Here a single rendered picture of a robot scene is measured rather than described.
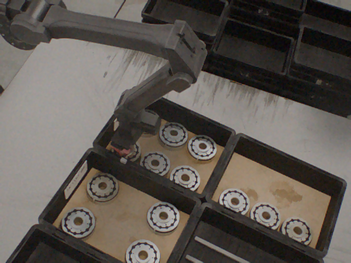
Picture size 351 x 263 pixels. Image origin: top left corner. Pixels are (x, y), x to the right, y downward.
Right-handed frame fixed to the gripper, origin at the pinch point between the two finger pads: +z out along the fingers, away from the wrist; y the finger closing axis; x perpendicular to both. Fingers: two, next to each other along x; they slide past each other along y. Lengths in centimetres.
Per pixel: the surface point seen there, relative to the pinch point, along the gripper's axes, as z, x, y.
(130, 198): 4.8, -9.4, -13.1
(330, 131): 17, -62, 63
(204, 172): 4.6, -26.0, 8.5
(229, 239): 5.9, -43.3, -9.4
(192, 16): 34, 26, 116
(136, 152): 1.3, -2.8, 1.6
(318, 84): 36, -50, 108
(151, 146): 4.0, -5.2, 8.0
